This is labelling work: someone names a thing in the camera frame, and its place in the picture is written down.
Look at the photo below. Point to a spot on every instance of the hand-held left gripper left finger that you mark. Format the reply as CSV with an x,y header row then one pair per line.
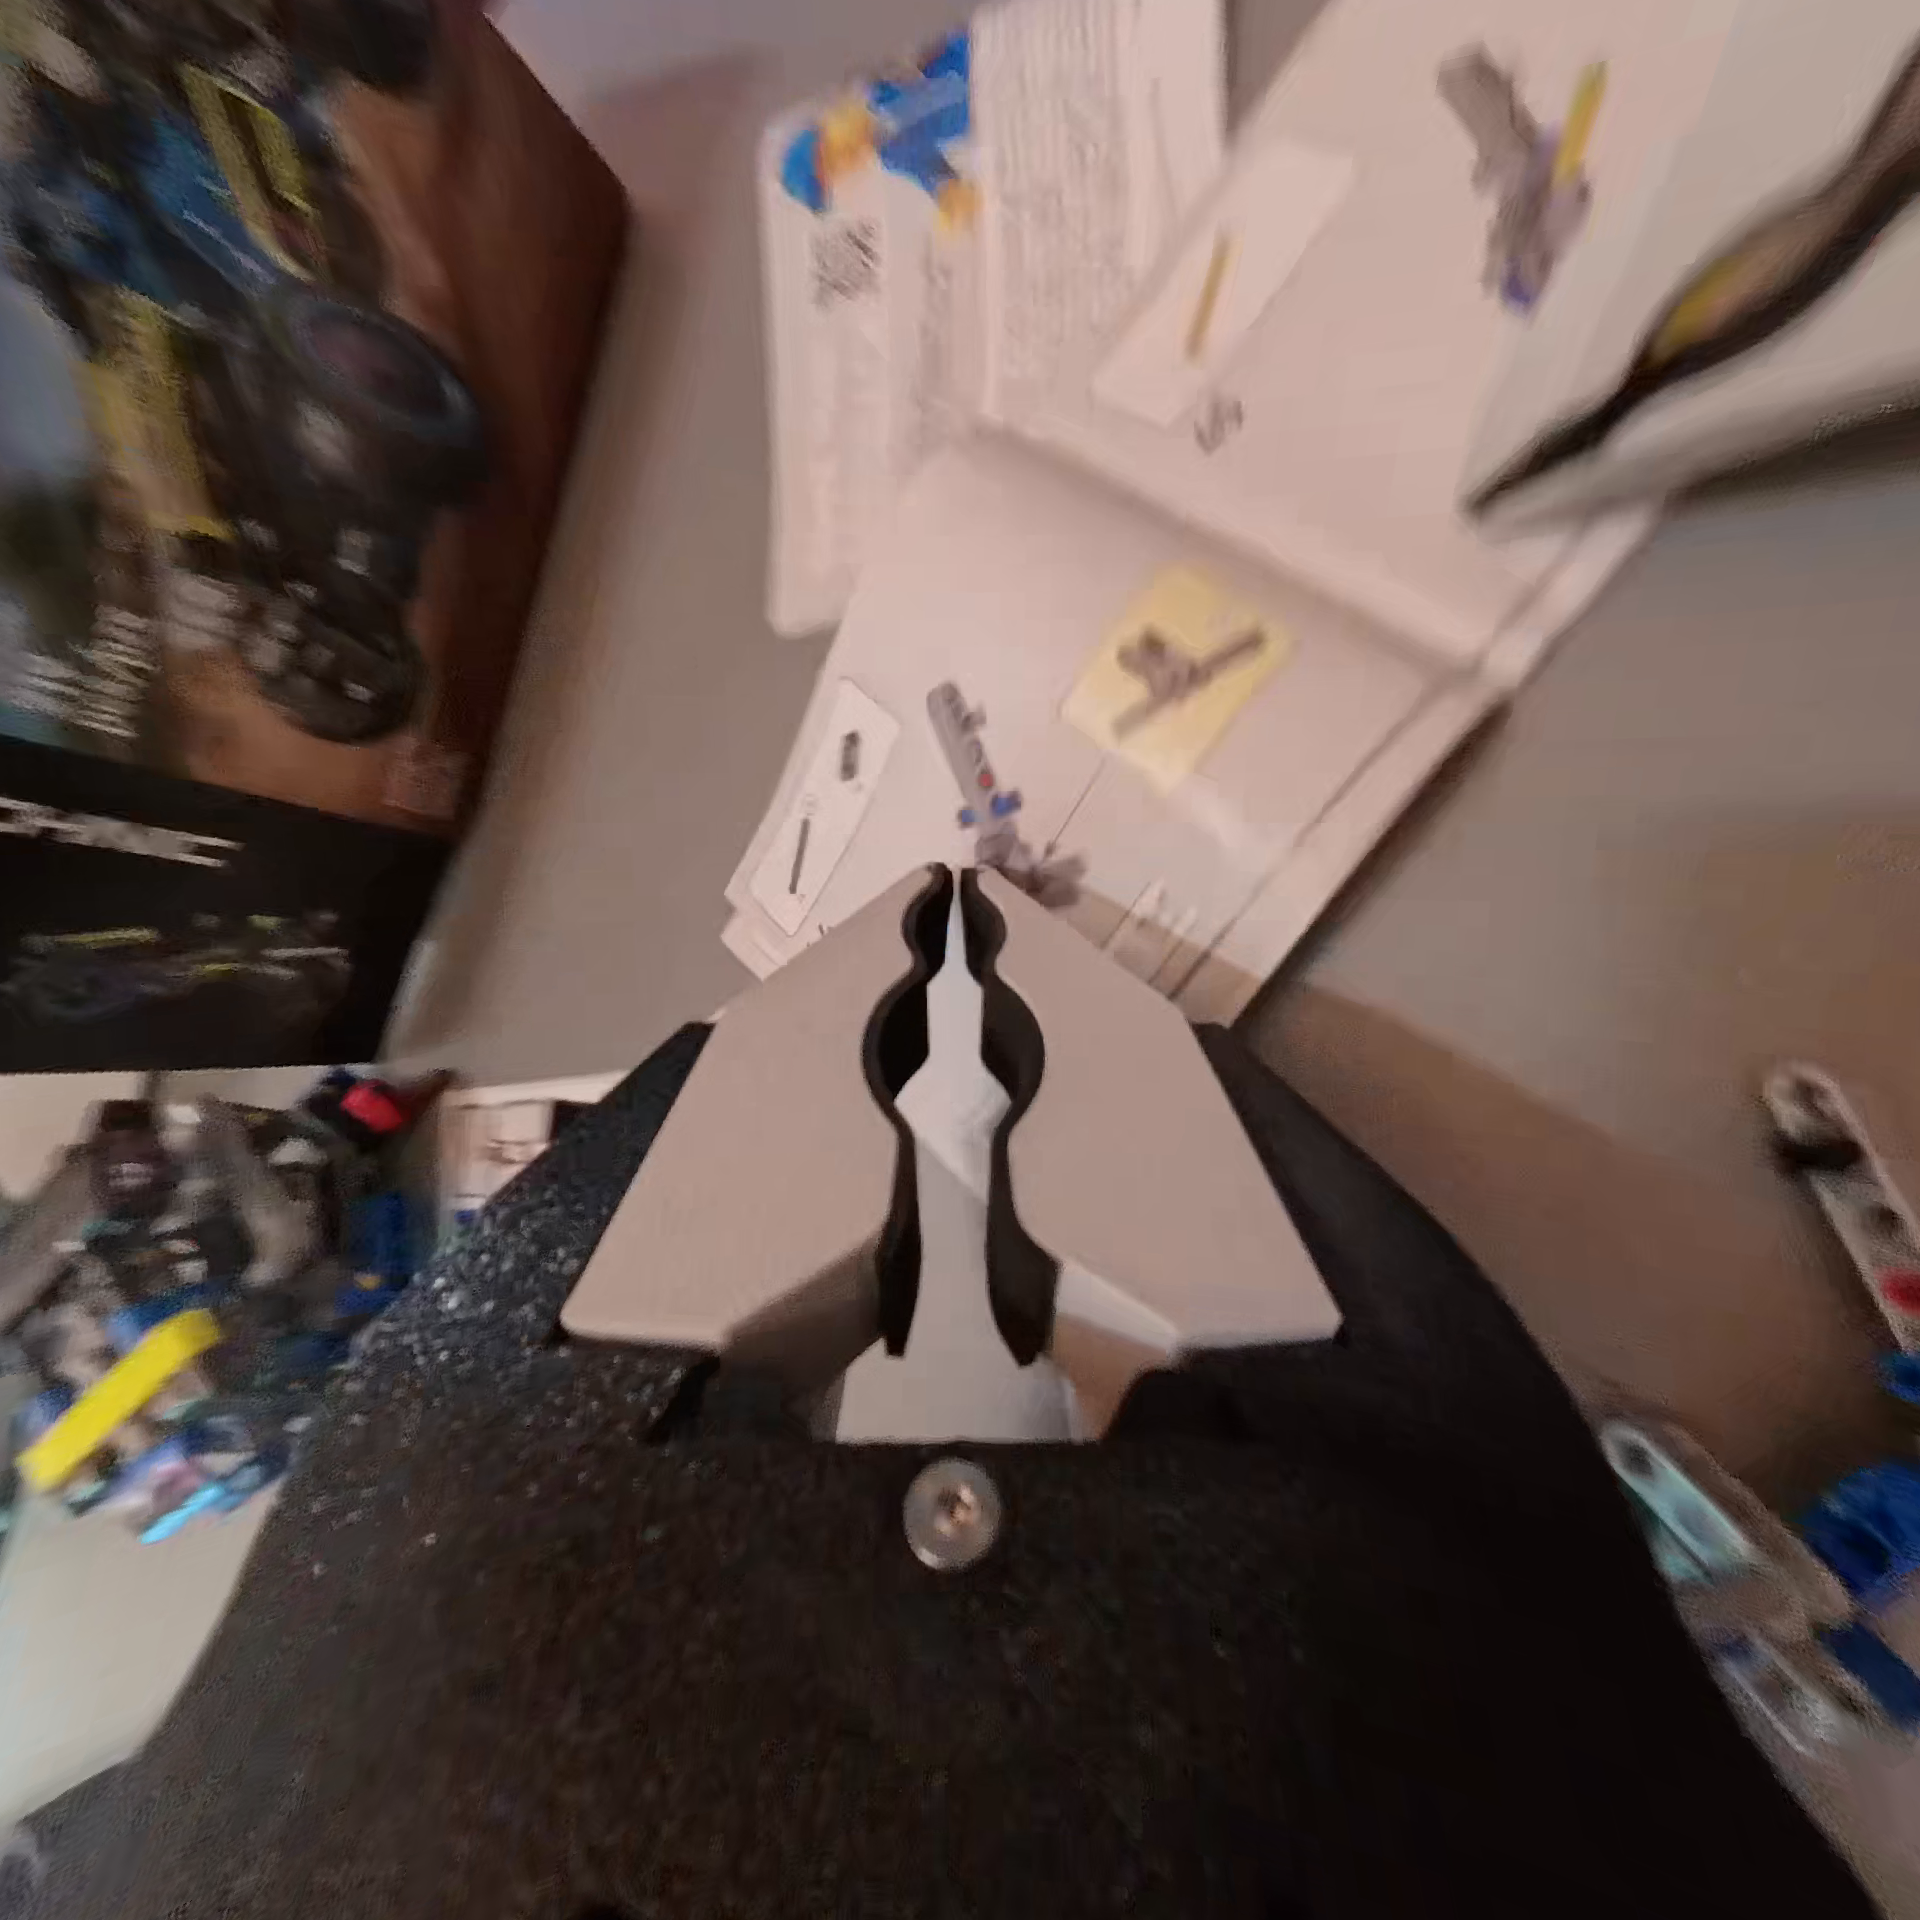
x,y
718,1200

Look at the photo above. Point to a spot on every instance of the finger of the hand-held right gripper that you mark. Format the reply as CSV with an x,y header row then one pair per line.
x,y
1769,405
1785,104

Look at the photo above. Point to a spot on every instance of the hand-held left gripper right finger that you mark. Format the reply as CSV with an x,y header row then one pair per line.
x,y
1170,1200

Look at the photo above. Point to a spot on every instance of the blue white lego sub-assembly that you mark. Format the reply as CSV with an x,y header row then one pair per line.
x,y
1853,1186

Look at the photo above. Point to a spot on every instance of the open lego instruction booklet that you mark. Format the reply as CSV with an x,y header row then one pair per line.
x,y
1019,599

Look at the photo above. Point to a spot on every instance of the dark printed lego box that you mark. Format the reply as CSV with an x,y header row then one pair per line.
x,y
298,451

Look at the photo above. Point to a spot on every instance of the white printed feedback leaflet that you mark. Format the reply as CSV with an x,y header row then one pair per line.
x,y
842,451

